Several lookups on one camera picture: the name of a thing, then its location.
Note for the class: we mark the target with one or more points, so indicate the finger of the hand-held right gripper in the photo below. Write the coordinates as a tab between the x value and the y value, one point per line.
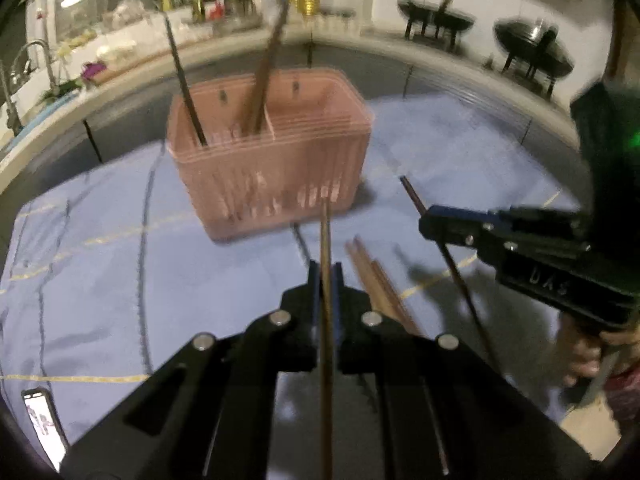
450	227
545	217

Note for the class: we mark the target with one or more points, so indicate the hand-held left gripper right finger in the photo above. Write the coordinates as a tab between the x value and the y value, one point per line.
339	285

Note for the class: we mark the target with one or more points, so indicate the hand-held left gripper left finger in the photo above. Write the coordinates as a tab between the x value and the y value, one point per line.
313	285

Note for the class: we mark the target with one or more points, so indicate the brown wooden chopstick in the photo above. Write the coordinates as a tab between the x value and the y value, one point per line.
325	240
387	290
267	65
367	285

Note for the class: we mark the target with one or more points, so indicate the dark thin chopstick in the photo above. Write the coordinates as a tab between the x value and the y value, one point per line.
452	265
182	80

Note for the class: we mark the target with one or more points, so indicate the pink plastic utensil basket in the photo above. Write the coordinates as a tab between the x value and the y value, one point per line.
280	180

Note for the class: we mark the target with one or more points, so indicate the person's right hand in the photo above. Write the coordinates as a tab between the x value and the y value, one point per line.
582	355

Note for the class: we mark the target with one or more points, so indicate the person's red sleeve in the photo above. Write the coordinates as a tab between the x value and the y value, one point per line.
625	400

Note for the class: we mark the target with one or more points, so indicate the large black hanging wok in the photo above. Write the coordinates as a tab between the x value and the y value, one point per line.
532	52

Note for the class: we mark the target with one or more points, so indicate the light blue table cloth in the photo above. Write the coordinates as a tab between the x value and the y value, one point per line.
125	310

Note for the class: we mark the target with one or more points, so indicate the small black hanging wok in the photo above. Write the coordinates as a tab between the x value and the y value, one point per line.
435	17

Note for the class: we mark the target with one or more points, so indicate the black smartphone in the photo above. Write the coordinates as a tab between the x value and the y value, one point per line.
44	422

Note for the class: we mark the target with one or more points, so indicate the purple packet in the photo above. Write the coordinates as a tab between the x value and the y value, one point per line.
92	70

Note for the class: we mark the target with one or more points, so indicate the metal sink faucet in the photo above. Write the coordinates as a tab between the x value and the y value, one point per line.
12	85

